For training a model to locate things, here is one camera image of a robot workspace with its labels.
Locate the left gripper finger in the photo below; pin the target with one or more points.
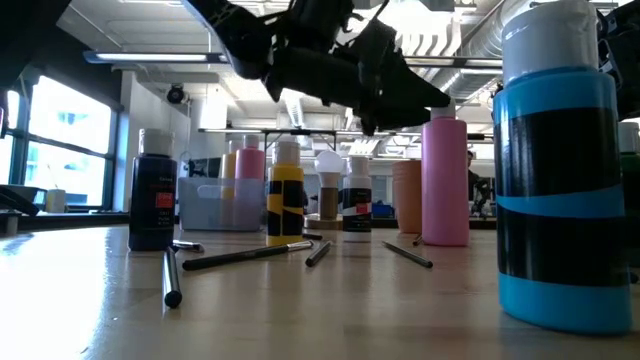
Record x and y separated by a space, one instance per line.
395 117
405 90

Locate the orange plastic cup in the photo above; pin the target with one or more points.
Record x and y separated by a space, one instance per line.
407 200

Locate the large pink paint bottle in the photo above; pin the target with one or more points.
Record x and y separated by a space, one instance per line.
250 165
445 190

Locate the small white paint bottle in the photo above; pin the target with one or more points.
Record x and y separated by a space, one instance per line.
357 220

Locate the large yellow paint bottle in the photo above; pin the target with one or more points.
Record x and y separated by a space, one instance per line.
228 170

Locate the small navy paint bottle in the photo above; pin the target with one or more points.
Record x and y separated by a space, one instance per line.
152 220

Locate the small blue paint bottle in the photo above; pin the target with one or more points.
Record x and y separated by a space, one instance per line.
560 150

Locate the small yellow paint bottle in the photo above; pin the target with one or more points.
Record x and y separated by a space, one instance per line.
285 175

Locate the brass lamp with white bulb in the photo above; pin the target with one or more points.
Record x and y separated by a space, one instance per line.
329 165

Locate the blue crate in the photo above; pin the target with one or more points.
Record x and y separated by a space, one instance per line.
384 210

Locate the person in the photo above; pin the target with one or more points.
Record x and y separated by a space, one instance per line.
474 185

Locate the black paintbrush orange ferrule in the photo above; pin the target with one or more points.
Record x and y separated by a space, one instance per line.
407 254

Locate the fluorescent ceiling light strip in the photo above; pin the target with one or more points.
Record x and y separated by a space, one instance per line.
150 57

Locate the grey translucent plastic bin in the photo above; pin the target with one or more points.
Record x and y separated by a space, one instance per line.
200 215

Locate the white cup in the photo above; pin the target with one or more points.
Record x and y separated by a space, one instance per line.
56 200

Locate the black ceiling camera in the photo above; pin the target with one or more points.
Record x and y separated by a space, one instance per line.
176 94

